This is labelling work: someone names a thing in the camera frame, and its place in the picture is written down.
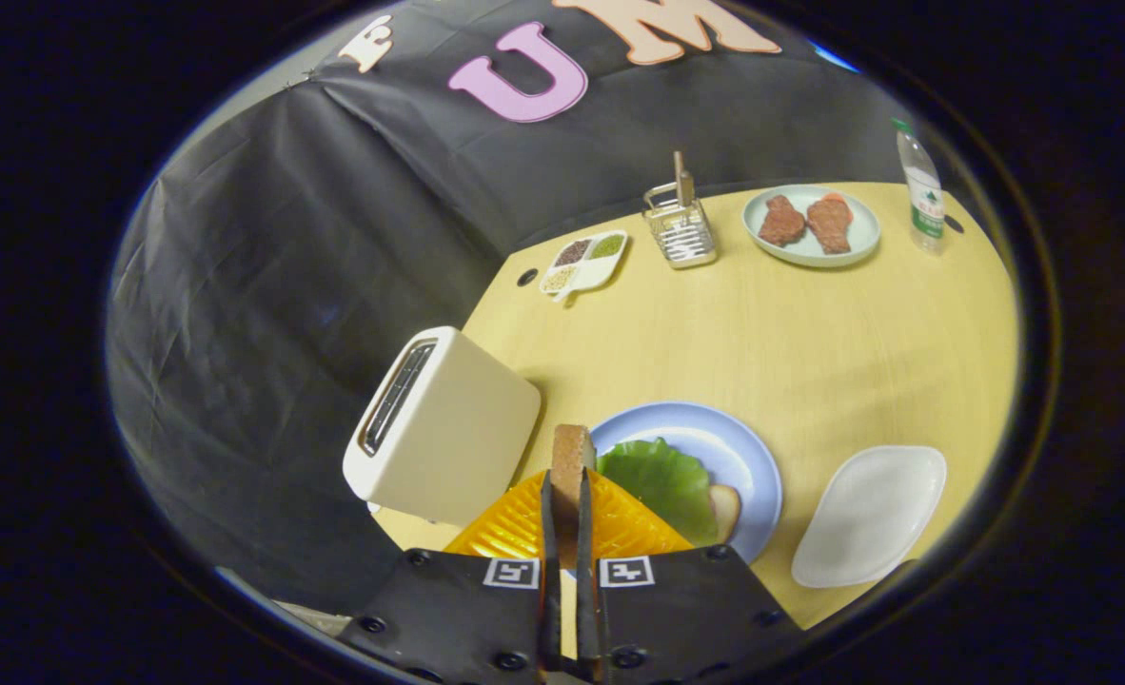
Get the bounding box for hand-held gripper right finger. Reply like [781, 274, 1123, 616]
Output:
[576, 467, 807, 685]

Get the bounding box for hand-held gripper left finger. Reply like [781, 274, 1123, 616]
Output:
[338, 469, 564, 685]

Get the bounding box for green lettuce leaf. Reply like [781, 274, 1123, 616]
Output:
[597, 437, 721, 548]

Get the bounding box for bread slice with brown crust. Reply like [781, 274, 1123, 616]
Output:
[549, 423, 599, 572]

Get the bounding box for white bread slice under ham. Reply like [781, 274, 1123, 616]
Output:
[707, 482, 743, 542]

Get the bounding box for cream white toaster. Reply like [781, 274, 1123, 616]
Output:
[341, 325, 543, 528]

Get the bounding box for blue round plate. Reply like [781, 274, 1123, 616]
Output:
[588, 400, 784, 565]

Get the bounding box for white leaf-shaped plate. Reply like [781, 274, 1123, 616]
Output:
[790, 444, 949, 590]

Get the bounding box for white divided spice dish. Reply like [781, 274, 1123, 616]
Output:
[538, 229, 630, 304]

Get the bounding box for pale green plate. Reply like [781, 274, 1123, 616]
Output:
[741, 184, 882, 269]

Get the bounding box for brown meat patty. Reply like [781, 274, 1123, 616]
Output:
[758, 194, 808, 248]
[805, 192, 855, 256]

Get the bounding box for black backdrop cloth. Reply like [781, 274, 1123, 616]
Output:
[104, 0, 916, 596]

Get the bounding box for clear water bottle green label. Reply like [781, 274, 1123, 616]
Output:
[890, 117, 947, 254]

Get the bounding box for wire utensil holder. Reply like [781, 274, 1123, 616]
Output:
[642, 182, 720, 271]

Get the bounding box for wooden utensil handle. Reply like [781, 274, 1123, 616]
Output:
[671, 149, 698, 207]

